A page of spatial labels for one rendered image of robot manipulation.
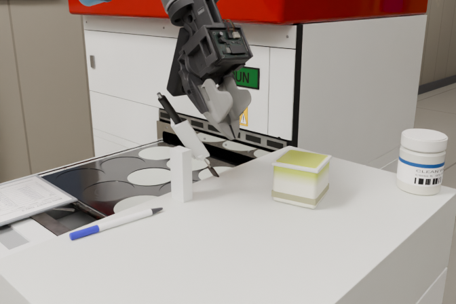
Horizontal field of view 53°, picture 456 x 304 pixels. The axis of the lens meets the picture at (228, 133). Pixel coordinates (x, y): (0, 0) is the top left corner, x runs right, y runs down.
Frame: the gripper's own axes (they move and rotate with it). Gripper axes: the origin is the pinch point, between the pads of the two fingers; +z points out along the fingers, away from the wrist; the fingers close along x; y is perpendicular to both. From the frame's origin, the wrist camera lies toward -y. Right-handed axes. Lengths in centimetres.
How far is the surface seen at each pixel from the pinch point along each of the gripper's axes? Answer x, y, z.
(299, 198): 8.2, 0.8, 12.5
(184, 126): -3.9, -4.3, -3.4
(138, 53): 25, -52, -41
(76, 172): -4.2, -48.0, -9.9
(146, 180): 4.9, -35.7, -2.3
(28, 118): 41, -203, -82
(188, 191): -2.9, -10.3, 5.4
